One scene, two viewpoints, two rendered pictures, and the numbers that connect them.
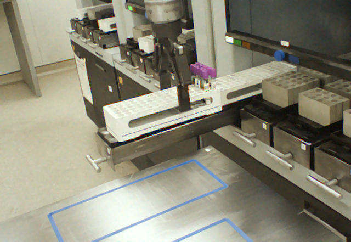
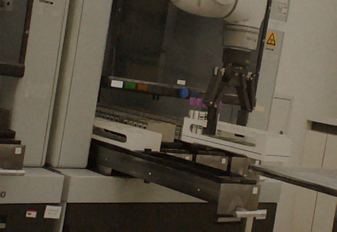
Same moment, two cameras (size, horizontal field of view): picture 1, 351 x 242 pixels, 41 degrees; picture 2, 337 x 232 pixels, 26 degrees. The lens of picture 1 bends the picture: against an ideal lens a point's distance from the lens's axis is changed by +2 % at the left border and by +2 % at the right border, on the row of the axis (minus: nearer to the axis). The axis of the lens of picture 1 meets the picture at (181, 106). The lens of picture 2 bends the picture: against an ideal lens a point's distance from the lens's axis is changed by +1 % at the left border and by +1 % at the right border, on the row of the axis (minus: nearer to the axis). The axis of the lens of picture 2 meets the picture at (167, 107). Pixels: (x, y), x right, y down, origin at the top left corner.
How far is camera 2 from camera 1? 2.57 m
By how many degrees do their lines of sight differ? 104
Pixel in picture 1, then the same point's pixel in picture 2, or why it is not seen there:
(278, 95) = (165, 133)
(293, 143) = (215, 162)
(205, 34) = (50, 83)
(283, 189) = (195, 215)
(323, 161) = (237, 165)
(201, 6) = (52, 45)
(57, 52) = not seen: outside the picture
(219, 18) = (86, 61)
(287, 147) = not seen: hidden behind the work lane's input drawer
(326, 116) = not seen: hidden behind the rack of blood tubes
